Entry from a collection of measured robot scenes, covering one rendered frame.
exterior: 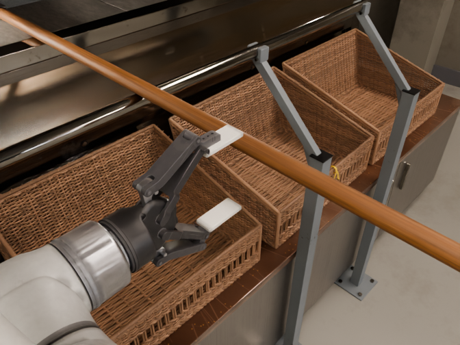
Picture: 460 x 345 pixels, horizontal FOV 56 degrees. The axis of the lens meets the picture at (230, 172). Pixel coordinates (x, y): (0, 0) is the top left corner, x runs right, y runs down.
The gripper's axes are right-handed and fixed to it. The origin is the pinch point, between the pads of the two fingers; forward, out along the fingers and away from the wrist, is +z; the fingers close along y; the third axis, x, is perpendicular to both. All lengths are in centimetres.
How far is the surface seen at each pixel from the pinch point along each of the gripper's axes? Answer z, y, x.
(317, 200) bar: 40, 36, -7
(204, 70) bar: 23.9, 1.7, -30.3
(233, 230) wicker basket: 31, 55, -28
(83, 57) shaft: 6.0, -1.3, -48.5
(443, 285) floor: 116, 119, 21
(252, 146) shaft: 6.0, -1.0, -1.0
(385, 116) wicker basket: 132, 60, -30
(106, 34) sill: 23, 3, -67
